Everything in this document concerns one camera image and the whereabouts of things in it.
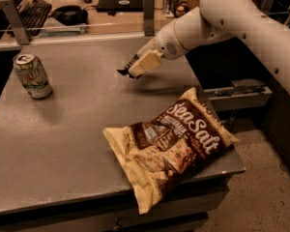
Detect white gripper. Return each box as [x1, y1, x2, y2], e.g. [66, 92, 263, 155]
[128, 21, 188, 77]

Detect black rxbar chocolate wrapper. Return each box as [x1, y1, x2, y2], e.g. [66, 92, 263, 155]
[118, 54, 141, 79]

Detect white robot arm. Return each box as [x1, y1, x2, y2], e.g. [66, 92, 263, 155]
[125, 0, 290, 95]

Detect small round brown container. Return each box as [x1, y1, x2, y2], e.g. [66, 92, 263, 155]
[175, 6, 187, 17]

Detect glass jar on desk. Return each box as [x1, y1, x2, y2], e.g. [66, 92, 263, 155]
[162, 0, 179, 18]

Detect black laptop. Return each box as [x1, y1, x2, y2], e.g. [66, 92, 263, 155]
[97, 0, 143, 12]

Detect black headphones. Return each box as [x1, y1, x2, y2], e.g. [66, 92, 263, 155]
[50, 5, 88, 26]

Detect sea salt chips bag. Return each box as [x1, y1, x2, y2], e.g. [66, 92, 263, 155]
[103, 88, 238, 215]

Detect green white soda can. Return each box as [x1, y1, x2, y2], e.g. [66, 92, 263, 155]
[13, 52, 53, 99]

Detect black computer keyboard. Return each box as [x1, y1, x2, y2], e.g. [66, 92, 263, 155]
[18, 0, 52, 37]

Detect metal bracket post middle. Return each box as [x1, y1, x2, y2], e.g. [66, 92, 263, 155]
[143, 0, 155, 37]

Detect metal bracket post left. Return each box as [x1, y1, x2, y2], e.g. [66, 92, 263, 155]
[0, 0, 31, 45]

